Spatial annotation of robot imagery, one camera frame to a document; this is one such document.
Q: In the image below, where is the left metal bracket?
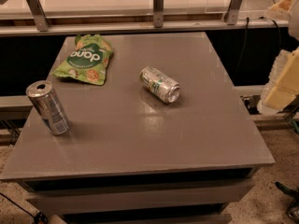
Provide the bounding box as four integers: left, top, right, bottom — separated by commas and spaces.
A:
26, 0, 50, 32

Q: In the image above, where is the middle metal bracket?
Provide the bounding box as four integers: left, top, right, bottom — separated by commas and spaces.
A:
153, 0, 164, 28

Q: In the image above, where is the black floor cable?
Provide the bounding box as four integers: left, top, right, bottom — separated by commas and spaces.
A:
0, 191, 50, 224

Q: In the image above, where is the green tool on floor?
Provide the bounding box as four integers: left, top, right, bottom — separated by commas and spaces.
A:
275, 182, 299, 203

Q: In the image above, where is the metal bracket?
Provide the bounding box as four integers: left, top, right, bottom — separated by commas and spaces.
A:
26, 0, 50, 32
153, 0, 164, 28
224, 0, 242, 25

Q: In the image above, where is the green snack bag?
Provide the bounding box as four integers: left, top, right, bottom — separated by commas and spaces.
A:
53, 35, 113, 86

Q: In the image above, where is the right metal bracket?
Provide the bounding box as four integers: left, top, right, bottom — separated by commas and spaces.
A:
224, 0, 242, 25

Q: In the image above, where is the grey drawer cabinet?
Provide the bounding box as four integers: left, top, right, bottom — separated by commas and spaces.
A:
1, 33, 274, 224

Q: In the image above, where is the silver green 7up can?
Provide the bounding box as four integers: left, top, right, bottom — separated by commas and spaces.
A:
139, 66, 180, 104

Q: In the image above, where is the tall silver blue can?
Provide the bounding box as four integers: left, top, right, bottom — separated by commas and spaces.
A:
26, 80, 70, 135

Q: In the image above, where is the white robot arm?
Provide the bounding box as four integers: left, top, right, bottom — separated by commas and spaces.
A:
258, 0, 299, 114

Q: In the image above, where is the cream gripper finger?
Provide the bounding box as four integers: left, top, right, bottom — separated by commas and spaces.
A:
263, 49, 299, 111
266, 0, 294, 21

